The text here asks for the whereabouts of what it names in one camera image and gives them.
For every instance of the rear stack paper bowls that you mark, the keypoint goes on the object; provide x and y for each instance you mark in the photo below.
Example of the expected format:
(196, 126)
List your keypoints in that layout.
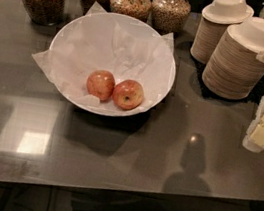
(215, 19)

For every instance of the front stack paper bowls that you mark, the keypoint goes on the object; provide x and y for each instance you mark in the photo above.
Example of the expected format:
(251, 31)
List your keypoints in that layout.
(233, 69)

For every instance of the white paper bowl liner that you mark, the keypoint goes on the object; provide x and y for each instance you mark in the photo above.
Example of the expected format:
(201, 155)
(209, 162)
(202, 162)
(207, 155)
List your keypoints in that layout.
(91, 46)

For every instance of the stack paper bowls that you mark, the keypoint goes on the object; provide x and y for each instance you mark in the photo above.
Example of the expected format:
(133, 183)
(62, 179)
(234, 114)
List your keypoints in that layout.
(215, 19)
(233, 69)

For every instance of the red apple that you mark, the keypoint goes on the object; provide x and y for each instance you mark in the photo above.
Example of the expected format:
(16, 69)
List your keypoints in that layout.
(101, 83)
(128, 94)

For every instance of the large white bowl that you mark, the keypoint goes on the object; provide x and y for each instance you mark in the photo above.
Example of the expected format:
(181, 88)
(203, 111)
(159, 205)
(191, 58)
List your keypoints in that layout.
(117, 37)

